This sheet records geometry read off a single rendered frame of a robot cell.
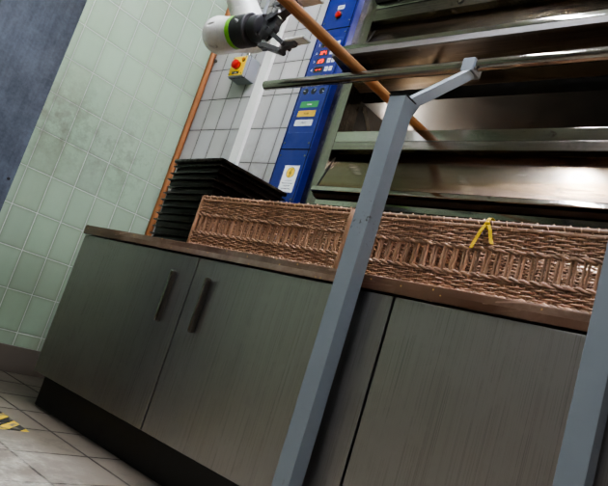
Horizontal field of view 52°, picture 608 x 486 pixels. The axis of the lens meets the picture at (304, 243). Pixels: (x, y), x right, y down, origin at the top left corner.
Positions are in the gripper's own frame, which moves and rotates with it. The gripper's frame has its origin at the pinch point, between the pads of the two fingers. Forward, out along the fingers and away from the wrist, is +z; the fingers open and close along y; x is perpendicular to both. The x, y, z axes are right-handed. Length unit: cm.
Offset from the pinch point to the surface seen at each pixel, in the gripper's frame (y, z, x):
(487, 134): 4, 26, -58
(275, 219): 51, 2, -9
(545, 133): 4, 43, -57
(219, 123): -3, -101, -59
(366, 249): 58, 39, 1
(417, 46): -19.2, 2.3, -43.2
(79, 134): 25, -123, -13
